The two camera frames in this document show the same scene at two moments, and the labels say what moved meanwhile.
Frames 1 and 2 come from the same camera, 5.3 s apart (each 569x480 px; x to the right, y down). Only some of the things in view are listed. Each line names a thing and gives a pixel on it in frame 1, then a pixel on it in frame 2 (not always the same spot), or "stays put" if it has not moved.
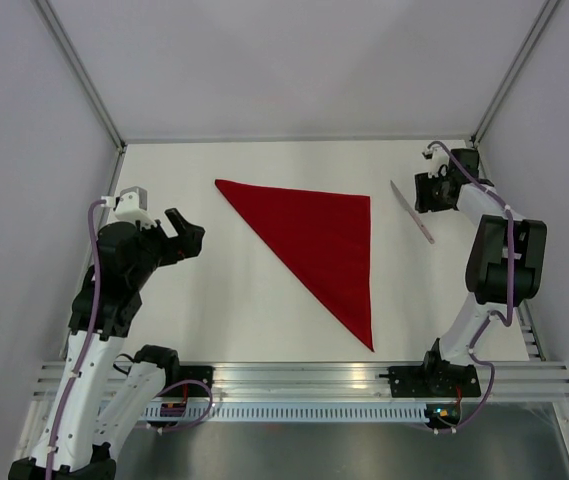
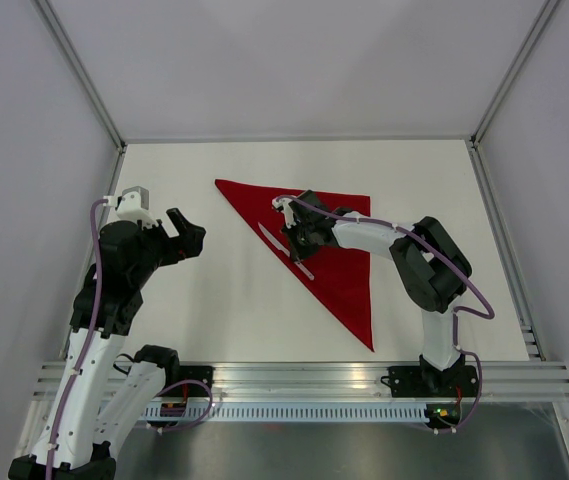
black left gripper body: [158, 249] stays put
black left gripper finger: [190, 237] stays put
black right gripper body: [439, 203] to [301, 242]
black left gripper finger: [177, 222] stays put
